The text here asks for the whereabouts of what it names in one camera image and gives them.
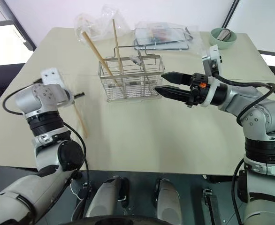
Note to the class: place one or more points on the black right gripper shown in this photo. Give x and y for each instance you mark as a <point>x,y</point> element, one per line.
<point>196,90</point>

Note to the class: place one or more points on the wooden chopstick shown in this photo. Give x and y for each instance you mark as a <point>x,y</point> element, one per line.
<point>117,44</point>
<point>97,55</point>
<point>81,120</point>

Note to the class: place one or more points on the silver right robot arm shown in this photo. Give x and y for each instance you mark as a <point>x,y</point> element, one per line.
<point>245,96</point>

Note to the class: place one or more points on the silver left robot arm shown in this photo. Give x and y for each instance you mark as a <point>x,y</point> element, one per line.
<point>43,93</point>

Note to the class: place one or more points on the clear plastic bag over rack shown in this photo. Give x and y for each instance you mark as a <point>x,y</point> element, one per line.
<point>196,44</point>

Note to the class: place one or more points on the pale green bowl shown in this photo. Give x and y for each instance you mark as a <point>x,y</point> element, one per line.
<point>225,43</point>

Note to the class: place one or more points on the ribbed metal cup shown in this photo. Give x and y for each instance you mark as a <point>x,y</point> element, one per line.
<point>223,35</point>

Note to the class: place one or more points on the crumpled clear plastic bag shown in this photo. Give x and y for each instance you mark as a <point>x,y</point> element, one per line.
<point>97,22</point>

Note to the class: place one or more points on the grey left robot leg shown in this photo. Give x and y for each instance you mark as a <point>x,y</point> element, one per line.
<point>104,199</point>

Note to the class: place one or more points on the grey robot leg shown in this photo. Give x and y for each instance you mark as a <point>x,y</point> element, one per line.
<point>168,201</point>
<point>104,199</point>

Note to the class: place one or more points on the grey right robot leg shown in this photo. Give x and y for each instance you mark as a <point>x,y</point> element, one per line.
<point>168,201</point>

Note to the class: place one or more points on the black rounded robot torso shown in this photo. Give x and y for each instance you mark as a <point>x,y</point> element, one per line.
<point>128,221</point>

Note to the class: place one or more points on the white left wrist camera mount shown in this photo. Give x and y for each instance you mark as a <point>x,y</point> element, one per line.
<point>50,76</point>

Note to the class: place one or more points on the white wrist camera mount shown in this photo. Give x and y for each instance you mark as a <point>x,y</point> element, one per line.
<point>213,58</point>
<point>50,76</point>

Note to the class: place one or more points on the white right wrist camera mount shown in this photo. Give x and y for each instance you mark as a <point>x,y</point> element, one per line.
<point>213,58</point>

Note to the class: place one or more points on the dark slanted frame bar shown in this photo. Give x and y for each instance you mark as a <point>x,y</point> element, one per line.
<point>229,12</point>

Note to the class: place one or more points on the black metal frame post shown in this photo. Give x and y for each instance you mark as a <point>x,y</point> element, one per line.
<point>17,25</point>

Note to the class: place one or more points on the black metal bracket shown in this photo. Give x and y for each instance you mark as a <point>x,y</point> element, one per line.
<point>210,204</point>

